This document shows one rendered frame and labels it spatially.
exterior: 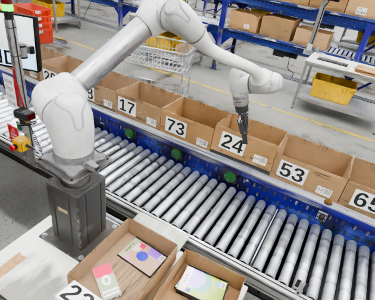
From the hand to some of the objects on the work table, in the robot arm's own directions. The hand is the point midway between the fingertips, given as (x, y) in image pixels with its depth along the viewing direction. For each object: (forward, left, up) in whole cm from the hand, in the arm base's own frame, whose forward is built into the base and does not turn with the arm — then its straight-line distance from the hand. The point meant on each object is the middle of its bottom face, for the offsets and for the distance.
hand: (244, 138), depth 186 cm
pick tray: (-94, +7, -31) cm, 99 cm away
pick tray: (-91, -26, -30) cm, 99 cm away
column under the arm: (-90, +39, -32) cm, 103 cm away
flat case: (-83, +6, -30) cm, 88 cm away
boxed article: (-102, +10, -30) cm, 107 cm away
